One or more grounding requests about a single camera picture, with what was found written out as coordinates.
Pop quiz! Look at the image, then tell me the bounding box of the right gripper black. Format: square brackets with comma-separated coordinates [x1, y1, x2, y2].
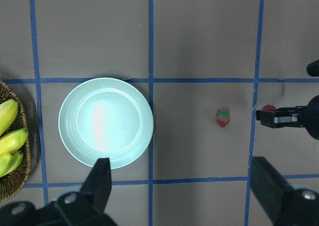
[256, 60, 319, 139]

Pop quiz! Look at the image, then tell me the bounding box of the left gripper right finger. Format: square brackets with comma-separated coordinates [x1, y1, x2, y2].
[250, 156, 319, 226]

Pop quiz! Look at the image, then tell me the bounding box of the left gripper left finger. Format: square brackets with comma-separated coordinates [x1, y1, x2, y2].
[80, 158, 112, 213]

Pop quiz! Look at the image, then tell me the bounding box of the red strawberry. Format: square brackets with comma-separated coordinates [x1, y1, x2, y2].
[261, 105, 276, 111]
[215, 111, 231, 128]

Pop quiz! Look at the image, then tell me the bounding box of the light green plate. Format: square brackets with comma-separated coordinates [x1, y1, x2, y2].
[58, 78, 154, 169]

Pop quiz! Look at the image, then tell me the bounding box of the wicker basket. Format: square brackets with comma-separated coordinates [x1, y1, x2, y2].
[0, 81, 32, 202]

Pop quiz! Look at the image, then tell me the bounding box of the yellow banana bunch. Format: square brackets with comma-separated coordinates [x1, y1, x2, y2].
[0, 99, 28, 177]

